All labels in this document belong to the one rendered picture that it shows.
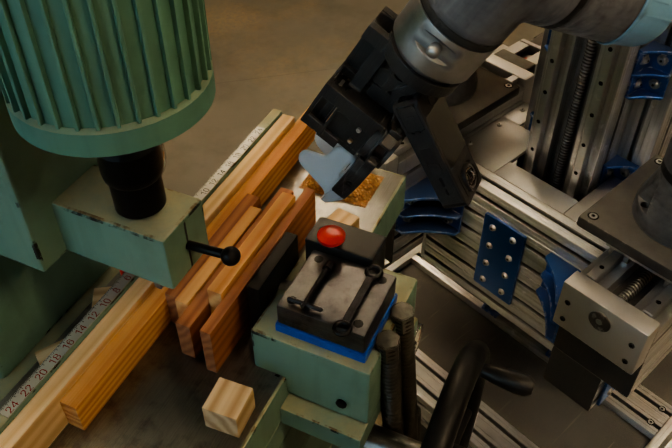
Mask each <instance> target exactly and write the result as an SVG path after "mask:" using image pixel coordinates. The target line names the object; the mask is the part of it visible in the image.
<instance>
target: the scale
mask: <svg viewBox="0 0 672 448"><path fill-rule="evenodd" d="M264 130H265V128H262V127H259V126H257V127H256V128H255V129H254V130H253V131H252V132H251V133H250V134H249V135H248V137H247V138H246V139H245V140H244V141H243V142H242V143H241V144H240V145H239V146H238V148H237V149H236V150H235V151H234V152H233V153H232V154H231V155H230V156H229V157H228V159H227V160H226V161H225V162H224V163H223V164H222V165H221V166H220V167H219V169H218V170H217V171H216V172H215V173H214V174H213V175H212V176H211V177H210V178H209V180H208V181H207V182H206V183H205V184H204V185H203V186H202V187H201V188H200V189H199V191H198V192H197V193H196V194H195V195H194V196H193V197H196V198H199V199H200V200H201V201H202V200H203V198H204V197H205V196H206V195H207V194H208V193H209V192H210V191H211V189H212V188H213V187H214V186H215V185H216V184H217V183H218V182H219V180H220V179H221V178H222V177H223V176H224V175H225V174H226V173H227V171H228V170H229V169H230V168H231V167H232V166H233V165H234V164H235V162H236V161H237V160H238V159H239V158H240V157H241V156H242V155H243V153H244V152H245V151H246V150H247V149H248V148H249V147H250V146H251V144H252V143H253V142H254V141H255V140H256V139H257V138H258V137H259V135H260V134H261V133H262V132H263V131H264ZM134 276H135V275H133V274H130V273H127V272H124V273H123V274H122V275H121V277H120V278H119V279H118V280H117V281H116V282H115V283H114V284H113V285H112V286H111V288H110V289H109V290H108V291H107V292H106V293H105V294H104V295H103V296H102V298H101V299H100V300H99V301H98V302H97V303H96V304H95V305H94V306H93V307H92V309H91V310H90V311H89V312H88V313H87V314H86V315H85V316H84V317H83V318H82V320H81V321H80V322H79V323H78V324H77V325H76V326H75V327H74V328H73V329H72V331H71V332H70V333H69V334H68V335H67V336H66V337H65V338H64V339H63V340H62V342H61V343H60V344H59V345H58V346H57V347H56V348H55V349H54V350H53V352H52V353H51V354H50V355H49V356H48V357H47V358H46V359H45V360H44V361H43V363H42V364H41V365H40V366H39V367H38V368H37V369H36V370H35V371H34V372H33V374H32V375H31V376H30V377H29V378H28V379H27V380H26V381H25V382H24V383H23V385H22V386H21V387H20V388H19V389H18V390H17V391H16V392H15V393H14V395H13V396H12V397H11V398H10V399H9V400H8V401H7V402H6V403H5V404H4V406H3V407H2V408H1V409H0V414H1V415H3V416H5V417H7V418H9V417H10V416H11V415H12V413H13V412H14V411H15V410H16V409H17V408H18V407H19V406H20V404H21V403H22V402H23V401H24V400H25V399H26V398H27V397H28V395H29V394H30V393H31V392H32V391H33V390H34V389H35V388H36V386H37V385H38V384H39V383H40V382H41V381H42V380H43V379H44V377H45V376H46V375H47V374H48V373H49V372H50V371H51V370H52V368H53V367H54V366H55V365H56V364H57V363H58V362H59V361H60V359H61V358H62V357H63V356H64V355H65V354H66V353H67V352H68V350H69V349H70V348H71V347H72V346H73V345H74V344H75V343H76V341H77V340H78V339H79V338H80V337H81V336H82V335H83V334H84V332H85V331H86V330H87V329H88V328H89V327H90V326H91V325H92V323H93V322H94V321H95V320H96V319H97V318H98V317H99V316H100V314H101V313H102V312H103V311H104V310H105V309H106V308H107V307H108V305H109V304H110V303H111V302H112V301H113V300H114V299H115V298H116V296H117V295H118V294H119V293H120V292H121V291H122V290H123V288H124V287H125V286H126V285H127V284H128V283H129V282H130V281H131V279H132V278H133V277H134Z"/></svg>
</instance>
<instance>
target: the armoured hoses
mask: <svg viewBox="0 0 672 448"><path fill-rule="evenodd" d="M390 313H391V314H390V316H391V320H392V322H393V323H394V324H395V325H396V332H395V331H392V330H383V331H381V332H380V333H378V335H377V337H376V349H377V350H378V351H379V352H380V353H381V356H382V358H381V360H382V361H381V363H382V365H381V367H382V368H381V370H382V371H381V373H382V374H381V413H382V414H381V415H382V427H385V428H387V429H390V430H392V431H395V432H397V433H400V434H402V435H405V436H407V437H410V438H412V439H415V440H417V441H420V434H421V433H420V431H421V430H420V429H421V408H420V407H419V406H418V405H417V390H416V389H417V388H416V386H417V385H416V363H415V362H416V360H415V358H416V357H415V336H414V335H415V333H414V331H415V330H414V310H413V306H411V305H410V304H409V303H405V302H402V301H401V302H398V303H396V304H394V305H393V306H392V307H391V310H390Z"/></svg>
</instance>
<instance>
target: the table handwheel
mask: <svg viewBox="0 0 672 448"><path fill-rule="evenodd" d="M485 363H487V364H490V350H489V348H488V346H487V345H486V344H485V343H484V342H482V341H480V340H472V341H470V342H468V343H467V344H466V345H465V346H464V347H463V348H462V350H461V351H460V353H459V354H458V356H457V358H456V360H455V362H454V364H453V366H452V368H451V370H450V372H449V374H448V377H447V379H446V381H445V383H444V386H443V388H442V391H441V393H440V396H439V398H438V401H437V403H436V406H435V408H434V411H433V414H432V416H431V419H430V422H429V424H428V427H427V430H426V433H425V435H424V438H423V441H422V442H420V441H417V440H415V439H412V438H410V437H407V436H405V435H402V434H400V433H397V432H395V431H392V430H390V429H387V428H385V427H382V426H380V425H377V424H374V426H373V428H372V430H371V432H370V434H369V436H368V439H367V441H366V443H365V445H364V447H363V448H468V445H469V441H470V438H471V435H472V431H473V428H474V424H475V421H476V417H477V414H478V410H479V406H480V403H481V399H482V395H483V391H484V387H485V383H486V380H485V379H483V378H481V377H480V375H481V371H482V368H483V366H484V364H485Z"/></svg>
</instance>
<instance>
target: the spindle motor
mask: <svg viewBox="0 0 672 448"><path fill-rule="evenodd" d="M0 88H1V91H2V94H3V96H4V101H5V104H6V107H7V110H8V112H9V115H10V118H11V121H12V124H13V126H14V128H15V130H16V131H17V132H18V133H19V135H20V136H21V137H22V138H23V139H25V140H26V141H27V142H29V143H30V144H32V145H34V146H36V147H37V148H40V149H43V150H45V151H48V152H51V153H55V154H59V155H65V156H71V157H85V158H93V157H110V156H118V155H124V154H130V153H134V152H138V151H142V150H146V149H149V148H152V147H155V146H158V145H160V144H162V143H165V142H167V141H169V140H172V139H173V138H175V137H177V136H179V135H181V134H183V133H184V132H185V131H187V130H188V129H190V128H191V127H193V126H194V125H195V124H196V123H197V122H198V121H200V120H201V119H202V117H203V116H204V115H205V114H206V113H207V111H208V110H209V108H210V107H211V105H212V103H213V100H214V98H215V92H216V87H215V78H214V70H213V62H212V56H211V48H210V40H209V32H208V25H207V17H206V9H205V1H204V0H0Z"/></svg>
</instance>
